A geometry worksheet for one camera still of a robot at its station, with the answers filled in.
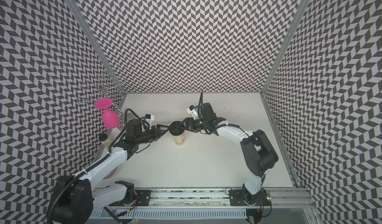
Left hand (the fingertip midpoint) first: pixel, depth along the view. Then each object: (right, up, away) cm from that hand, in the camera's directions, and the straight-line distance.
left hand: (168, 132), depth 82 cm
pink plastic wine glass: (-30, +8, -5) cm, 31 cm away
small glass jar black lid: (-35, -4, 0) cm, 36 cm away
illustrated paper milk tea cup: (+6, -4, 0) cm, 7 cm away
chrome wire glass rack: (-49, +27, +20) cm, 60 cm away
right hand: (+8, +1, 0) cm, 8 cm away
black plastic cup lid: (+4, +2, -3) cm, 6 cm away
